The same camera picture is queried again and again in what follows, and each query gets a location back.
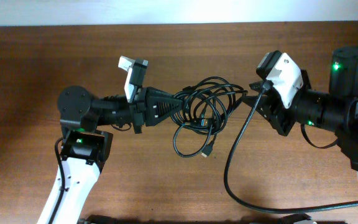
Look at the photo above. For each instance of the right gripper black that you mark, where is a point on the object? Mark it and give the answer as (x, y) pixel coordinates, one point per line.
(284, 116)

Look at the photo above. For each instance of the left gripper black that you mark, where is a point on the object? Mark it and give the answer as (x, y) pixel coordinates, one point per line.
(145, 106)

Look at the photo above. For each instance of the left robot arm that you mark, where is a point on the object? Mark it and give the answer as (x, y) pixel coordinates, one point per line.
(83, 149)

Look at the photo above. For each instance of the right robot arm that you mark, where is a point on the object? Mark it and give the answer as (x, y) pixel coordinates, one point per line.
(337, 110)

